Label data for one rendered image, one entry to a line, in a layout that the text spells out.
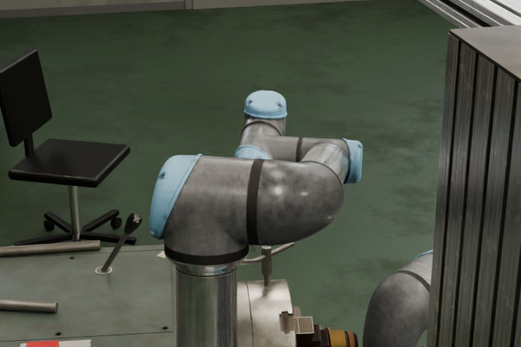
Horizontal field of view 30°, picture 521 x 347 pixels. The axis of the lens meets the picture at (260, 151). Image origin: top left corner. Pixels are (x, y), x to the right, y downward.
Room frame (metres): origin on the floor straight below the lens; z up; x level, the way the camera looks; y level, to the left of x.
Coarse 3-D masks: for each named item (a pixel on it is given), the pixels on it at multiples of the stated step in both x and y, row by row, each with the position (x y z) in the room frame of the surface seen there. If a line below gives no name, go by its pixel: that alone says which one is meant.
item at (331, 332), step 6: (330, 330) 1.83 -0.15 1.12; (336, 330) 1.84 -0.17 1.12; (342, 330) 1.84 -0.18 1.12; (330, 336) 1.81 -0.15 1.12; (336, 336) 1.82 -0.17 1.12; (342, 336) 1.82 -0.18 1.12; (348, 336) 1.82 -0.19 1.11; (354, 336) 1.83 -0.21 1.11; (330, 342) 1.80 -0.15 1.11; (336, 342) 1.80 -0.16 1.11; (342, 342) 1.80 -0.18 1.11; (348, 342) 1.81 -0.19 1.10; (354, 342) 1.81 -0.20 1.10
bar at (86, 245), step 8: (96, 240) 1.97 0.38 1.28; (0, 248) 1.94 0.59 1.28; (8, 248) 1.94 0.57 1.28; (16, 248) 1.94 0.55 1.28; (24, 248) 1.94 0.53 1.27; (32, 248) 1.94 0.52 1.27; (40, 248) 1.94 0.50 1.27; (48, 248) 1.94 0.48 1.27; (56, 248) 1.95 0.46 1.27; (64, 248) 1.95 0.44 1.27; (72, 248) 1.95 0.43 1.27; (80, 248) 1.95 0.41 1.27; (88, 248) 1.96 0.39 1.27; (96, 248) 1.96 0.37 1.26
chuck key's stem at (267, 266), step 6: (264, 246) 1.86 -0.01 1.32; (270, 246) 1.86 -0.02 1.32; (264, 252) 1.85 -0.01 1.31; (270, 252) 1.85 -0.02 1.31; (270, 258) 1.85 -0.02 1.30; (264, 264) 1.84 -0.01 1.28; (270, 264) 1.84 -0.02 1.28; (264, 270) 1.84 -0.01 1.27; (270, 270) 1.84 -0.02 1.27; (264, 276) 1.84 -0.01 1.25; (270, 276) 1.84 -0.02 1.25; (264, 282) 1.84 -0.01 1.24; (270, 282) 1.84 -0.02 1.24
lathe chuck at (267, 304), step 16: (256, 288) 1.82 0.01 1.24; (272, 288) 1.82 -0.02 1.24; (288, 288) 1.82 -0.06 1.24; (256, 304) 1.76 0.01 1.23; (272, 304) 1.76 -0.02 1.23; (288, 304) 1.77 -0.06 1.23; (256, 320) 1.73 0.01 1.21; (272, 320) 1.73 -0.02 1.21; (256, 336) 1.70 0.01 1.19; (272, 336) 1.70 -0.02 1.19; (288, 336) 1.70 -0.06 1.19
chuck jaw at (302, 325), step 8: (280, 320) 1.74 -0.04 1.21; (288, 320) 1.74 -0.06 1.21; (296, 320) 1.75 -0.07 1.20; (304, 320) 1.75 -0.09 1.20; (288, 328) 1.72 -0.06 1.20; (296, 328) 1.74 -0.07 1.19; (304, 328) 1.74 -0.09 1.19; (312, 328) 1.74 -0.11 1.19; (296, 336) 1.73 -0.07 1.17; (304, 336) 1.74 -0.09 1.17; (312, 336) 1.74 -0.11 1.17; (320, 336) 1.76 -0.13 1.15; (304, 344) 1.76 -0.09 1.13; (312, 344) 1.76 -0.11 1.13; (320, 344) 1.78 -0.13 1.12; (328, 344) 1.78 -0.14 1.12
